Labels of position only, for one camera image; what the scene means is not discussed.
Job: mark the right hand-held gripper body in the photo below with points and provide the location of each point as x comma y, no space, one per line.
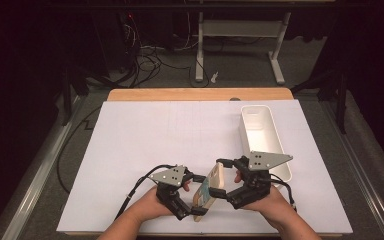
266,160

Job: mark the person's right hand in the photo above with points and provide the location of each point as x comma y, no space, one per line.
275,206

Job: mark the dark computer tower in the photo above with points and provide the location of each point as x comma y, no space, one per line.
113,43

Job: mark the white plastic bin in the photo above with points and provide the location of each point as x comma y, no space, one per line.
260,133

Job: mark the small white floor object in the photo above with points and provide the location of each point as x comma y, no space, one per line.
214,77

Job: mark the black stand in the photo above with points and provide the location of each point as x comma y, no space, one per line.
341,100
67,96

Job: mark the metal floor rail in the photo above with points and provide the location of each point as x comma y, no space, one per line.
43,166
356,160

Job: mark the wooden table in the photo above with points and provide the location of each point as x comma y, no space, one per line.
180,94

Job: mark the white metal stand frame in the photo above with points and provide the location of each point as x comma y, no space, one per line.
243,28

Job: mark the person's left hand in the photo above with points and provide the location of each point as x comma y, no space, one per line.
146,206

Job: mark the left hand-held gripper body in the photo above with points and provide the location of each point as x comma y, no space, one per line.
170,175

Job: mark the white table cover sheet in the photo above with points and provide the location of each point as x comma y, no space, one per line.
146,133

